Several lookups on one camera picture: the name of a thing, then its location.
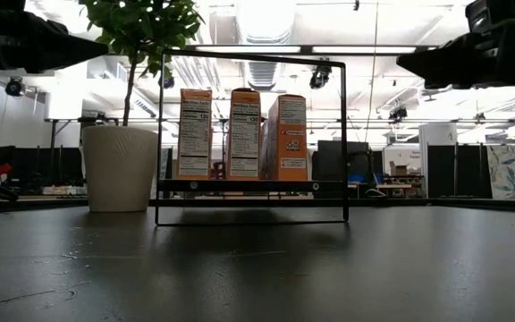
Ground orange cereal box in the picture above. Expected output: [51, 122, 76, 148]
[227, 87, 262, 181]
[261, 93, 308, 182]
[176, 88, 214, 181]

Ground white square pillar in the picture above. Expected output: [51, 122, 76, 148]
[418, 123, 459, 198]

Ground green leafy plant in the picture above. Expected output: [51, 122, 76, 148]
[78, 0, 205, 129]

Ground black partition panels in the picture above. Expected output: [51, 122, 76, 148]
[0, 145, 84, 189]
[426, 143, 494, 199]

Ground floral patterned panel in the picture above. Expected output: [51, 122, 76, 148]
[486, 145, 515, 201]

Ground cardboard box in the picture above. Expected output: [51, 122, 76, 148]
[389, 160, 410, 178]

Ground white ribbed plant pot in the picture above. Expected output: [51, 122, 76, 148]
[80, 124, 160, 214]

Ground black cabinet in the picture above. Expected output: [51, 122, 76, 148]
[311, 140, 370, 198]

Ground black table mat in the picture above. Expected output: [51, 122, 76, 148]
[0, 205, 515, 322]

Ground hanging black cable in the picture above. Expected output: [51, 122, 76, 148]
[364, 0, 379, 144]

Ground ribbed silver duct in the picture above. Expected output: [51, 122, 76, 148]
[241, 60, 281, 90]

